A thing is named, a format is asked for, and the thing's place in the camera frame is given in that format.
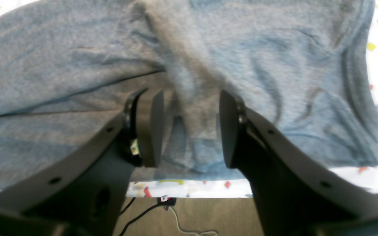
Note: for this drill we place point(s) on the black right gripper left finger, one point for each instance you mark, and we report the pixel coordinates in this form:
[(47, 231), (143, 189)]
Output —
[(82, 194)]

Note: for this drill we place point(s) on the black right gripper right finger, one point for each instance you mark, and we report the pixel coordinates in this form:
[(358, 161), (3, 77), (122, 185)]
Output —
[(293, 194)]

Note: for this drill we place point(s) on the grey t-shirt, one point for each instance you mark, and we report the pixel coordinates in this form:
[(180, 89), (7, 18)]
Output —
[(176, 65)]

